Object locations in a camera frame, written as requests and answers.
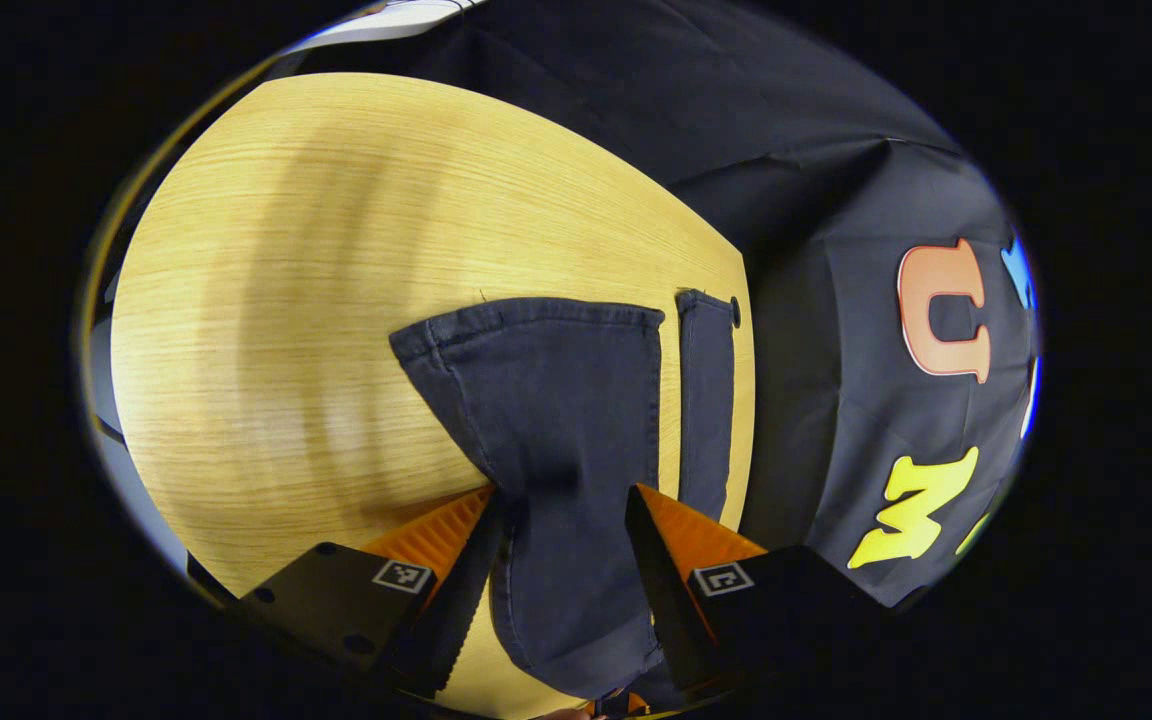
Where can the dark jeans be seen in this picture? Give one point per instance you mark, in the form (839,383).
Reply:
(556,400)

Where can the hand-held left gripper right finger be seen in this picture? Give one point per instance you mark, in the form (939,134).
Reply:
(671,600)

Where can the black backdrop cloth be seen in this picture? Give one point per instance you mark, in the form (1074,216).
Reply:
(816,350)

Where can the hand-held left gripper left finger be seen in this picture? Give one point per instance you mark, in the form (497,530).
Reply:
(456,610)

